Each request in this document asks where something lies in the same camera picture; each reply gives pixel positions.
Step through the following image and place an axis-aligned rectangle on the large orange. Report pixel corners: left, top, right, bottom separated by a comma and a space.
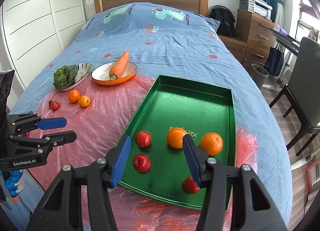
200, 132, 223, 156
166, 128, 187, 149

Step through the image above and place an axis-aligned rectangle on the blue gloved left hand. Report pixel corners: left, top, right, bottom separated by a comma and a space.
1, 170, 25, 201

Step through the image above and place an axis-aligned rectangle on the red apple back left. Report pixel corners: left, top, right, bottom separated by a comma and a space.
48, 100, 60, 111

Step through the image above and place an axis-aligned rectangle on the red apple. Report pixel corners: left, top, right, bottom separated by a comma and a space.
48, 100, 60, 111
132, 154, 151, 173
135, 130, 152, 148
182, 176, 201, 194

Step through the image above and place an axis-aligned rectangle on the orange back left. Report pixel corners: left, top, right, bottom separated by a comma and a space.
68, 89, 80, 104

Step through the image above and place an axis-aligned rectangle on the small orange back right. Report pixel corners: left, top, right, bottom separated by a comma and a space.
78, 95, 91, 108

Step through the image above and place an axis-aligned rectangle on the green bok choy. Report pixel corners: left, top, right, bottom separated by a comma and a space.
53, 64, 96, 91

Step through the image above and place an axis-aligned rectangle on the pink plastic sheet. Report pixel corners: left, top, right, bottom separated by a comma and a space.
27, 74, 259, 231

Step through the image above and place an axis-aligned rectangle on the red apple right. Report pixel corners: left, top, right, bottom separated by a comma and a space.
182, 176, 201, 194

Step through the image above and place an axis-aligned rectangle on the white plate with greens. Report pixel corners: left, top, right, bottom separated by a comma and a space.
57, 62, 91, 92

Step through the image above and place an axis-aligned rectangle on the orange oval dish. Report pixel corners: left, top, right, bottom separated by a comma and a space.
91, 62, 137, 86

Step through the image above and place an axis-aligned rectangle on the red apple front left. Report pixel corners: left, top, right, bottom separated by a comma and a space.
132, 154, 151, 173

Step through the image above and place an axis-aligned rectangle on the red apple centre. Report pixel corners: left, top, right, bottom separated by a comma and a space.
135, 130, 152, 148

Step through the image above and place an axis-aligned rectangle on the green rectangular tray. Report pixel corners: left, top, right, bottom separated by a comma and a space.
120, 75, 236, 210

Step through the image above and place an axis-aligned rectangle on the white wardrobe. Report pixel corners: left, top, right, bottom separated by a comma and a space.
1, 0, 85, 88

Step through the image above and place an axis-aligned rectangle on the orange carrot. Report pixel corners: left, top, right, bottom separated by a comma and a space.
109, 50, 130, 80

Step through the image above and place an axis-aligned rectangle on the grey dark chair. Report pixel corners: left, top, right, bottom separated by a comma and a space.
269, 37, 319, 156

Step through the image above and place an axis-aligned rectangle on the mesh waste bin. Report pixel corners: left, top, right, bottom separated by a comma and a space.
250, 63, 269, 89

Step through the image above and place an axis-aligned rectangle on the dark blue tote bag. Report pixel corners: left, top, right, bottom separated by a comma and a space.
264, 43, 284, 76

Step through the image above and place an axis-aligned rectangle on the blue patterned bed sheet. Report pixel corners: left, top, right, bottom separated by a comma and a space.
7, 3, 293, 230

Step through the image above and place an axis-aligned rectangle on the glass top desk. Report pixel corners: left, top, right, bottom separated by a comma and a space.
269, 28, 300, 56

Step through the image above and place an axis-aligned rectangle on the wooden drawer cabinet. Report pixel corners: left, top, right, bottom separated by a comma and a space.
219, 9, 276, 72

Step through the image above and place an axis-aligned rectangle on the black backpack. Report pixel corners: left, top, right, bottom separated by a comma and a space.
209, 5, 236, 37

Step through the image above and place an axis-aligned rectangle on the white printer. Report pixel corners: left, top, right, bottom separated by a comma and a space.
239, 0, 273, 20

